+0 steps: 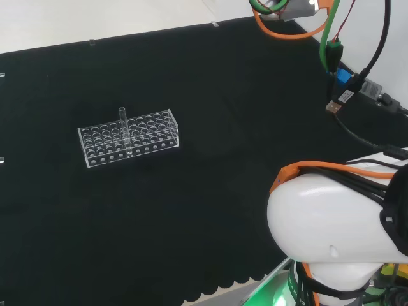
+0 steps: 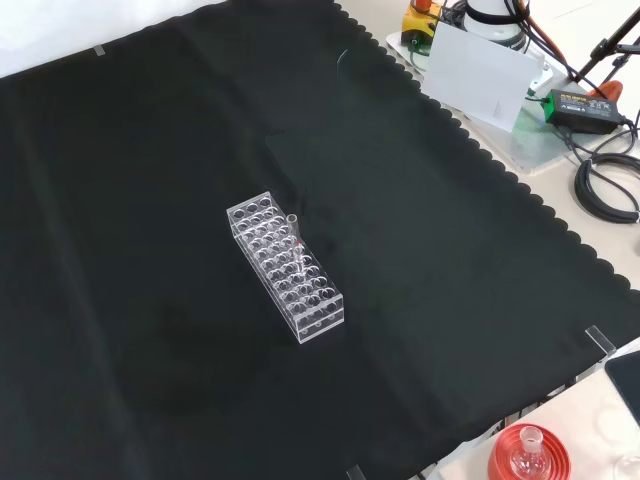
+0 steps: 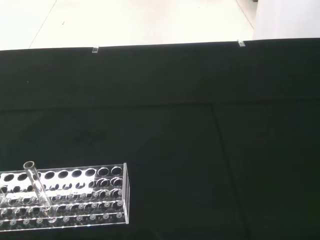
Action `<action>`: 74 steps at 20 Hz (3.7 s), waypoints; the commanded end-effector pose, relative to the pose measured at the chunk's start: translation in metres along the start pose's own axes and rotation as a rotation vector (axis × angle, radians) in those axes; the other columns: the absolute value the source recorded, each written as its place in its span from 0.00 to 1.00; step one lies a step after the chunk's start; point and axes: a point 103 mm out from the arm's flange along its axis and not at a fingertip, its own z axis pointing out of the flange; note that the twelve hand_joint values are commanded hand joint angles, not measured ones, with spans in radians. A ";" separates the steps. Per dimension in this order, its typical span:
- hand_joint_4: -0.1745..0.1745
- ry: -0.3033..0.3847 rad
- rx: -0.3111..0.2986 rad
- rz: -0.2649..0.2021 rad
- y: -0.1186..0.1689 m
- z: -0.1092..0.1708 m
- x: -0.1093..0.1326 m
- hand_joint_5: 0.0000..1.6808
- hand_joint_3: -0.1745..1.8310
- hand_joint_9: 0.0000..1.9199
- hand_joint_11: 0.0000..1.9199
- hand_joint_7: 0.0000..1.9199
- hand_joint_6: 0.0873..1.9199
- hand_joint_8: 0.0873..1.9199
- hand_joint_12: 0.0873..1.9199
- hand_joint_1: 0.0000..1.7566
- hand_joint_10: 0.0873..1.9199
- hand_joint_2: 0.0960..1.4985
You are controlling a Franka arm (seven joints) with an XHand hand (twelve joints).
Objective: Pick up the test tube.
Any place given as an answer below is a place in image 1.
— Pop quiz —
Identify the clear glass test tube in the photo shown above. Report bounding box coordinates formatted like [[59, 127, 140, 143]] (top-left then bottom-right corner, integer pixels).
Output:
[[118, 107, 133, 158]]

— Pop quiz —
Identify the clear plastic test tube rack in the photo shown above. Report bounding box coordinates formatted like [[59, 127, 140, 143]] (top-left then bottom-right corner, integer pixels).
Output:
[[77, 108, 180, 169]]

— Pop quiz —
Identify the black bench cloth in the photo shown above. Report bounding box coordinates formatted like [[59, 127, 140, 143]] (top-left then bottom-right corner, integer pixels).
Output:
[[0, 14, 408, 306]]

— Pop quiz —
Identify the black USB plug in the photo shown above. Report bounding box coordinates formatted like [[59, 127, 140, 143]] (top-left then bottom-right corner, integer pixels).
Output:
[[325, 90, 356, 115]]

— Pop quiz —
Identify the orange cable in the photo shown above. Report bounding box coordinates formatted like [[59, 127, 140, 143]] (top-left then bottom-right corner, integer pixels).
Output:
[[251, 0, 398, 306]]

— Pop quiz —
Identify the clear base plate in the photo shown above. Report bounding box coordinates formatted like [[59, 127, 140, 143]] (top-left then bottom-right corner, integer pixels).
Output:
[[241, 257, 293, 306]]

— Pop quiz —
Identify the green cable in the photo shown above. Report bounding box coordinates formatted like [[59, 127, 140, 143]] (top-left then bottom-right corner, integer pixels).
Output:
[[248, 0, 344, 76]]

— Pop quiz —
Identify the thin red wire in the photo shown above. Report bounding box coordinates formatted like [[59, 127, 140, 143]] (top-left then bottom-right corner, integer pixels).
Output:
[[331, 0, 356, 43]]

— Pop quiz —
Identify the black cable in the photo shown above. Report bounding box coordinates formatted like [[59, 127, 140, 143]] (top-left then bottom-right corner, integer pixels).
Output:
[[326, 0, 408, 156]]

